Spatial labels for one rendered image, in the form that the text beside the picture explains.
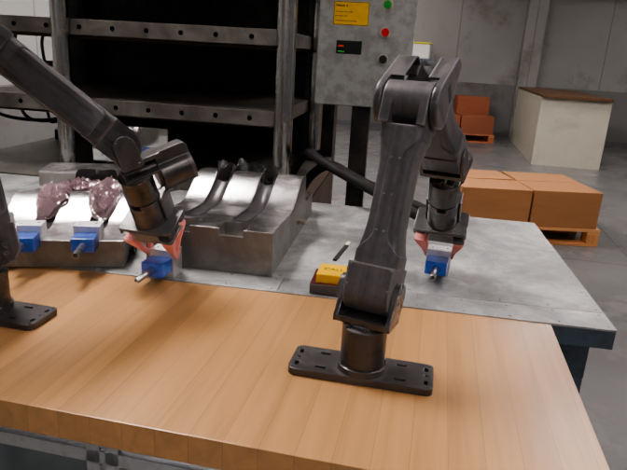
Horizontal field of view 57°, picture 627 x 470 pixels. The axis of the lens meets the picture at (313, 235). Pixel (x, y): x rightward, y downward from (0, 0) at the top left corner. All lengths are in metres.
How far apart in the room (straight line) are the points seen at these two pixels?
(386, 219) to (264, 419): 0.30
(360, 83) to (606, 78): 9.44
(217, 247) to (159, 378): 0.40
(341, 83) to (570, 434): 1.38
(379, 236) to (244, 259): 0.43
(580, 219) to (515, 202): 0.51
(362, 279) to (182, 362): 0.28
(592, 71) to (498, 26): 1.72
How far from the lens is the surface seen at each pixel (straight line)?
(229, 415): 0.75
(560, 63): 11.06
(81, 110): 0.97
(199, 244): 1.18
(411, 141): 0.80
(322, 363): 0.84
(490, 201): 4.30
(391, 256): 0.78
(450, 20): 10.91
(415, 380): 0.83
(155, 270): 1.11
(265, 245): 1.14
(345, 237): 1.43
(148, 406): 0.78
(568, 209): 4.54
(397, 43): 1.92
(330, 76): 1.94
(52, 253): 1.23
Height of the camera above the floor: 1.22
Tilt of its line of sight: 17 degrees down
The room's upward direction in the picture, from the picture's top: 3 degrees clockwise
